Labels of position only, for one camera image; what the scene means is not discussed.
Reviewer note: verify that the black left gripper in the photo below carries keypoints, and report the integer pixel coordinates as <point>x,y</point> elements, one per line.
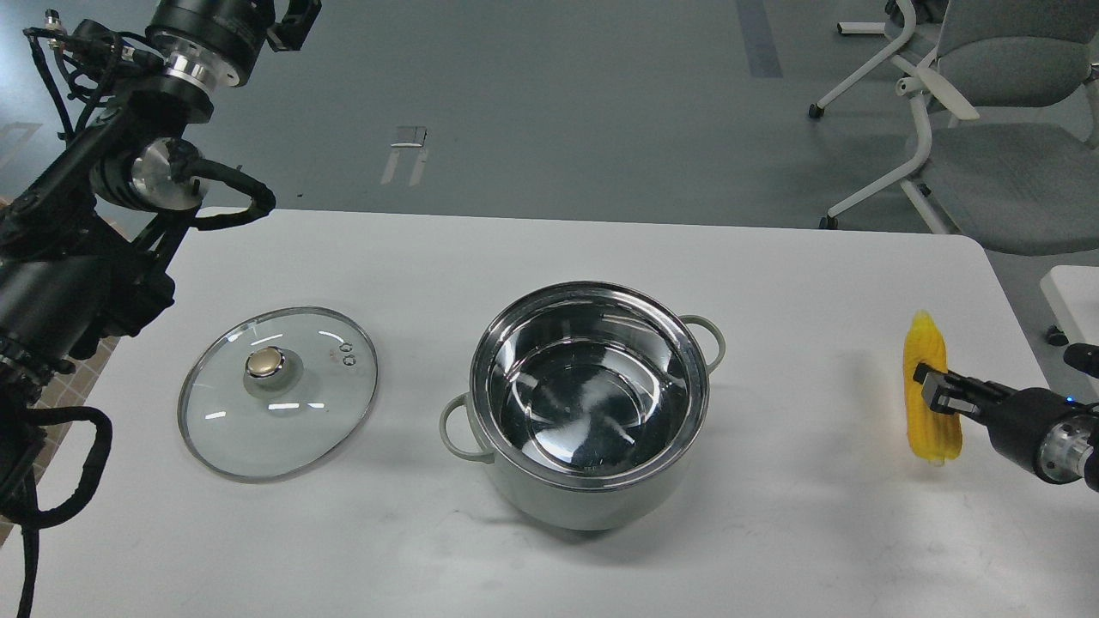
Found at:
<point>214,44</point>

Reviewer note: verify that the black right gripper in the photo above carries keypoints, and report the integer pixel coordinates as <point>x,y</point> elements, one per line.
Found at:
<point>1044,433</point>

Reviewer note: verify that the yellow corn cob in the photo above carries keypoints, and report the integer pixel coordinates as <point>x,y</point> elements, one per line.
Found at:
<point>932,436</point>

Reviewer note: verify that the glass pot lid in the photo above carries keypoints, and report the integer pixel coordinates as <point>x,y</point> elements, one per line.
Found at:
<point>278,393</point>

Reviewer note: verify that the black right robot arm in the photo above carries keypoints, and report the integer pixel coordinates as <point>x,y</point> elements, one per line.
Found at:
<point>1052,436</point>

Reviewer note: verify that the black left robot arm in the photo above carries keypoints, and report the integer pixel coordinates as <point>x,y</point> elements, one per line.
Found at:
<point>86,247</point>

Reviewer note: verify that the grey steel cooking pot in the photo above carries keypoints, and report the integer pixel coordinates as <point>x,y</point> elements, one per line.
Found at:
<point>585,398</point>

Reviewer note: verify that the white chair base background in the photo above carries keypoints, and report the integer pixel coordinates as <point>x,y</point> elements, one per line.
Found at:
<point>891,52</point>

